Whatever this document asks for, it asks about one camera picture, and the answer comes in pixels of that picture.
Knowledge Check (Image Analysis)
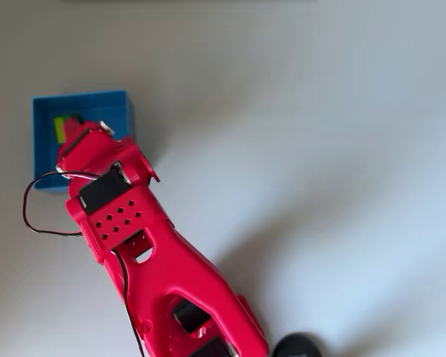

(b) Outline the green lego brick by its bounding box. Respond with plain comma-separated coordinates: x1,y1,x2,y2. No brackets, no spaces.
53,112,83,144

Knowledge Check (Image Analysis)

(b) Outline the blue box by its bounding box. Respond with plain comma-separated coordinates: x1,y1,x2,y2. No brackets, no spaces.
31,89,137,194

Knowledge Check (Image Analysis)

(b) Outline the looping servo wire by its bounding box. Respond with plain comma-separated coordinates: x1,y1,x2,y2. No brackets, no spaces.
22,170,101,237

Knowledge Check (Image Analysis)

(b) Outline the long servo wire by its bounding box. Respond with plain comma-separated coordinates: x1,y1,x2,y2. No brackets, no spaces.
110,251,146,357

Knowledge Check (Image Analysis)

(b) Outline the black gooseneck camera stand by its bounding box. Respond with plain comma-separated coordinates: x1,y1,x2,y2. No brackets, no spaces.
274,332,323,357

